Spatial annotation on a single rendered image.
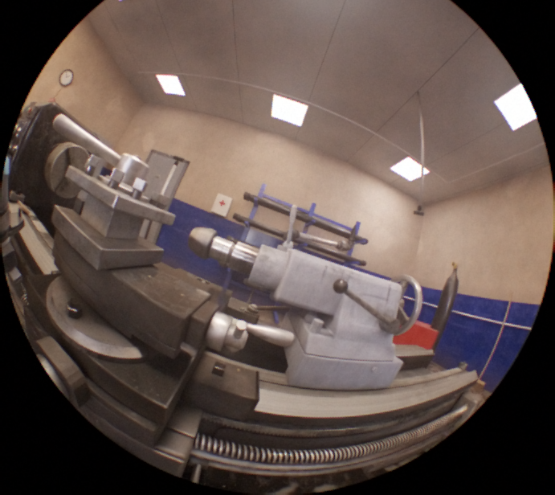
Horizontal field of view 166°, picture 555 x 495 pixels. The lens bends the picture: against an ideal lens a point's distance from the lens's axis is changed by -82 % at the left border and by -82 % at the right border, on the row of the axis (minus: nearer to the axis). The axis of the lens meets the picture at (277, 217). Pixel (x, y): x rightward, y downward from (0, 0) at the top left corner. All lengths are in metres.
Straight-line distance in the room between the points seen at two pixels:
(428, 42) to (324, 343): 2.50
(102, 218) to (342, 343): 0.55
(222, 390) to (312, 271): 0.33
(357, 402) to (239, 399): 0.29
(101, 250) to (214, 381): 0.28
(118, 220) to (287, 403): 0.46
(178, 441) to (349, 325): 0.45
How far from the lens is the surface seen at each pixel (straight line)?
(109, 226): 0.31
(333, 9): 2.36
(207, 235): 0.51
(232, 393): 0.38
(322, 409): 0.50
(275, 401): 0.46
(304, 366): 0.49
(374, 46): 2.46
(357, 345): 0.54
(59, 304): 0.34
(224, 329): 0.26
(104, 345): 0.29
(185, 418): 0.41
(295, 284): 0.47
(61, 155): 1.02
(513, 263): 3.83
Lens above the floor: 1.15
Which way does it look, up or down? 9 degrees up
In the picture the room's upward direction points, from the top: 20 degrees clockwise
